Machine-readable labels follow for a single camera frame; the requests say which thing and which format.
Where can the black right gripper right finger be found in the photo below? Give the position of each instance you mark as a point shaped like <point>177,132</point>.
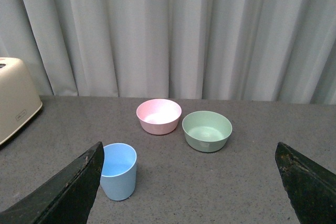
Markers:
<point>310,186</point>

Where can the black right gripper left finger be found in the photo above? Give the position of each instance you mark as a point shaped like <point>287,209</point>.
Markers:
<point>65,198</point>

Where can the light blue plastic cup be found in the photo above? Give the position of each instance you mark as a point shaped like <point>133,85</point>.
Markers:
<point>118,176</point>

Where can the cream white toaster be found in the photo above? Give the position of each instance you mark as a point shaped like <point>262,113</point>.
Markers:
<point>19,97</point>

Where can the pink plastic bowl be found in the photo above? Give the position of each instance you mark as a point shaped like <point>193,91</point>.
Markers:
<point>159,116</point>

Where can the green plastic bowl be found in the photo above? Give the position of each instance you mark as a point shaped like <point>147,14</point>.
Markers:
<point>206,131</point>

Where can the grey pleated curtain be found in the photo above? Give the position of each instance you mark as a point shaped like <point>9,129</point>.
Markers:
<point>263,50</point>

